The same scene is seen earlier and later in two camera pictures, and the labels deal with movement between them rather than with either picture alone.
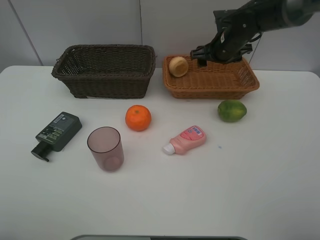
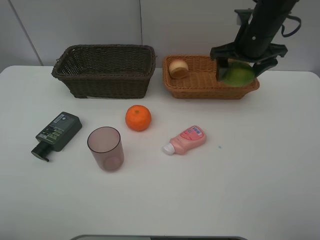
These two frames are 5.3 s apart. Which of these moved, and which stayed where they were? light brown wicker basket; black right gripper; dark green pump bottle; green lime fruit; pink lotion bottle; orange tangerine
Moved: black right gripper; green lime fruit
Stayed: pink lotion bottle; orange tangerine; light brown wicker basket; dark green pump bottle
